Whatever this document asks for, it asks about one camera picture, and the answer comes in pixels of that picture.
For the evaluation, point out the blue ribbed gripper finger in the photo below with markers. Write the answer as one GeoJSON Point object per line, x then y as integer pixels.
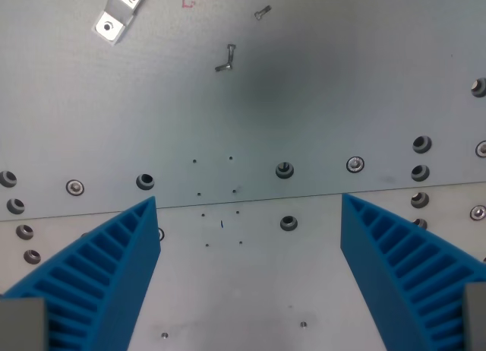
{"type": "Point", "coordinates": [125, 260]}
{"type": "Point", "coordinates": [376, 252]}

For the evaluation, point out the bolt with round washer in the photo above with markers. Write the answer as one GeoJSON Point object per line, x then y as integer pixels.
{"type": "Point", "coordinates": [478, 212]}
{"type": "Point", "coordinates": [481, 149]}
{"type": "Point", "coordinates": [355, 164]}
{"type": "Point", "coordinates": [161, 234]}
{"type": "Point", "coordinates": [75, 187]}

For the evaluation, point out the small loose hex screw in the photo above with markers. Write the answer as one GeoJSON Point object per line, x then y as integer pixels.
{"type": "Point", "coordinates": [223, 67]}
{"type": "Point", "coordinates": [262, 13]}
{"type": "Point", "coordinates": [230, 53]}

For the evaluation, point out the silver metal angle bracket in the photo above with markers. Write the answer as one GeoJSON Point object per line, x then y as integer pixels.
{"type": "Point", "coordinates": [115, 13]}

